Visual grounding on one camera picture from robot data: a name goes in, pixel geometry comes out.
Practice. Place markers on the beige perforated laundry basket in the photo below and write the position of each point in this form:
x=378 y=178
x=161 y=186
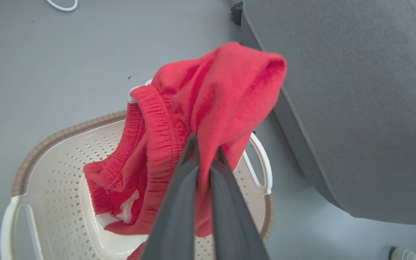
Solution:
x=60 y=180

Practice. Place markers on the grey fabric sofa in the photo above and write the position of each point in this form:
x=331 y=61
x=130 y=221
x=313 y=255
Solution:
x=356 y=108

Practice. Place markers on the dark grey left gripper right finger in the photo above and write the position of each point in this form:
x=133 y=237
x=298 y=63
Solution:
x=233 y=224

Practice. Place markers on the red cloth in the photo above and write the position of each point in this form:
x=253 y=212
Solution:
x=222 y=94

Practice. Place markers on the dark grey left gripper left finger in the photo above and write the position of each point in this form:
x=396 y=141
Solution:
x=175 y=224

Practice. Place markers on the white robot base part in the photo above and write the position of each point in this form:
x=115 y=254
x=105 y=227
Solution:
x=404 y=255

